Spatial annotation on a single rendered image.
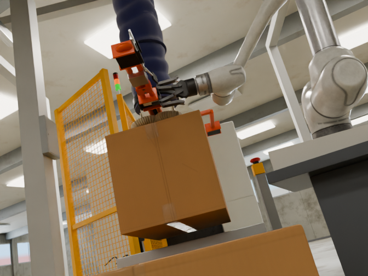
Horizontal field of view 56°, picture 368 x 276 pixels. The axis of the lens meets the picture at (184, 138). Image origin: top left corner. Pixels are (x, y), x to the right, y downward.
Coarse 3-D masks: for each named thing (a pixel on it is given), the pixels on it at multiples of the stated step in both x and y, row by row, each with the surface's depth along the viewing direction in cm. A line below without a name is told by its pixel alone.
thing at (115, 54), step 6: (126, 42) 112; (114, 48) 112; (132, 48) 111; (114, 54) 111; (120, 54) 111; (126, 54) 111; (132, 54) 111; (120, 60) 113; (126, 60) 114; (132, 60) 114; (138, 60) 115; (120, 66) 116; (126, 66) 117; (132, 66) 118
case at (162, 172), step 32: (160, 128) 138; (192, 128) 135; (128, 160) 135; (160, 160) 133; (192, 160) 131; (128, 192) 131; (160, 192) 129; (192, 192) 128; (128, 224) 128; (160, 224) 126; (192, 224) 148
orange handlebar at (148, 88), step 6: (120, 48) 110; (126, 48) 110; (138, 66) 121; (132, 72) 124; (150, 84) 136; (138, 90) 136; (144, 90) 136; (150, 90) 138; (144, 96) 143; (156, 108) 156; (150, 114) 160; (204, 114) 174; (210, 114) 176; (210, 120) 184
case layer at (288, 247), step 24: (240, 240) 37; (264, 240) 37; (288, 240) 37; (144, 264) 37; (168, 264) 37; (192, 264) 37; (216, 264) 36; (240, 264) 36; (264, 264) 36; (288, 264) 36; (312, 264) 36
